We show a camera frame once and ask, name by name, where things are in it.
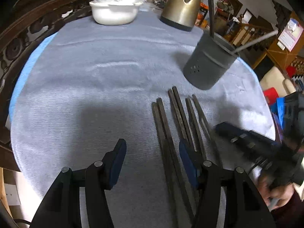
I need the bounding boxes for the person's right hand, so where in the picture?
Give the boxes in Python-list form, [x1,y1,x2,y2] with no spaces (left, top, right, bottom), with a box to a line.
[258,171,295,211]

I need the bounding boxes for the white wall socket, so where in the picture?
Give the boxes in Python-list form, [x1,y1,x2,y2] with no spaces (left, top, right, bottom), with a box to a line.
[4,183,21,206]

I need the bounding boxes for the golden electric kettle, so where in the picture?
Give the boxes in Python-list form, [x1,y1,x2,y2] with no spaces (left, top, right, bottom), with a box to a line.
[161,0,202,28]

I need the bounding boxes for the blue cloth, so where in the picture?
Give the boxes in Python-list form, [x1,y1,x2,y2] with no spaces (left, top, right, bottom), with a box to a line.
[9,32,59,114]

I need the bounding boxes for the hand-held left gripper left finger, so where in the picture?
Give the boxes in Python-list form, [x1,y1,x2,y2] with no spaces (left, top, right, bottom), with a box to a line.
[30,139,127,228]

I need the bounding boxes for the dark kettle base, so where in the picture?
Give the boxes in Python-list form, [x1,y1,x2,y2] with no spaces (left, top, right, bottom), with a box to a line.
[160,14,195,32]

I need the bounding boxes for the grey perforated utensil holder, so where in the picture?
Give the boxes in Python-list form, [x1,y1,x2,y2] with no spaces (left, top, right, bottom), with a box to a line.
[183,33,240,91]

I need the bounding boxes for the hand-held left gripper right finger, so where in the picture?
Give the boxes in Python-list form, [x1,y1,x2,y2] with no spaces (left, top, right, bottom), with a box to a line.
[179,139,277,228]

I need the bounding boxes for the wall calendar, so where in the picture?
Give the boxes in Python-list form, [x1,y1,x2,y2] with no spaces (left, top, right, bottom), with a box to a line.
[277,18,304,51]

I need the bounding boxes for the beige chair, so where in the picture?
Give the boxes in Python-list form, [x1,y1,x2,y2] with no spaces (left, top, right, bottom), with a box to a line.
[260,66,296,98]

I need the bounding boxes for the black cable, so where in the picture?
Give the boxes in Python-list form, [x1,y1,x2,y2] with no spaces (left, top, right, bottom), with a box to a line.
[12,218,31,226]

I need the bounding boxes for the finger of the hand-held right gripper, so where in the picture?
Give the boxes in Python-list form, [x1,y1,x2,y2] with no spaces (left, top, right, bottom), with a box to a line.
[214,122,283,162]
[250,157,273,173]

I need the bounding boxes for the white bowl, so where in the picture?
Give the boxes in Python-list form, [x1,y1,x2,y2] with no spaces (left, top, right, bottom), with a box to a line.
[89,0,144,25]

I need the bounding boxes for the orange box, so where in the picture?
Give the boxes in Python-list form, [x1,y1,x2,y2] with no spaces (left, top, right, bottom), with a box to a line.
[196,2,209,28]

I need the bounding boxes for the dark carved wooden chair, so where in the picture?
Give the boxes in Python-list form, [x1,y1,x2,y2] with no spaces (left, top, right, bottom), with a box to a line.
[0,0,95,171]

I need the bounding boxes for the grey table cloth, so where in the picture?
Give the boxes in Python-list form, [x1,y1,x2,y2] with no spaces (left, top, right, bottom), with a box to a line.
[11,3,277,228]

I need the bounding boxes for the person's right forearm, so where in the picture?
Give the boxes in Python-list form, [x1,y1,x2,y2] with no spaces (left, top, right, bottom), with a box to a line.
[271,190,304,228]

